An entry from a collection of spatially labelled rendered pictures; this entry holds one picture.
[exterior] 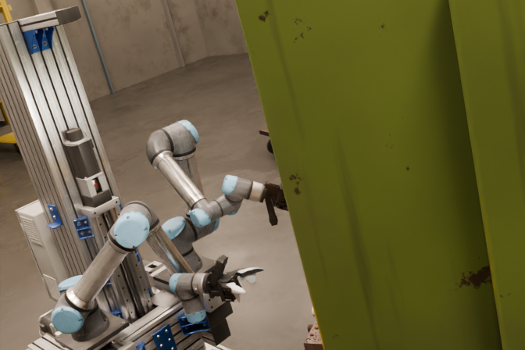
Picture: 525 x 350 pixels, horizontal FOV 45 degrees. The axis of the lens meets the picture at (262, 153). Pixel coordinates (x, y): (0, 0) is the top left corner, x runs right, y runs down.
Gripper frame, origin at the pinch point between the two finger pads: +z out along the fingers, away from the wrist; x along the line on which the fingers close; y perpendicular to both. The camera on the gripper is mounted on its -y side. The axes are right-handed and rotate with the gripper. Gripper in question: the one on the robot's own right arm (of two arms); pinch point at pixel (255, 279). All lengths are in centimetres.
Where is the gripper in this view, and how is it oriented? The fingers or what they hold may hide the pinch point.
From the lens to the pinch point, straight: 225.5
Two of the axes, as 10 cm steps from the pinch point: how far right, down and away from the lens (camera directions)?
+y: 2.4, 9.3, 2.9
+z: 8.8, -0.8, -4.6
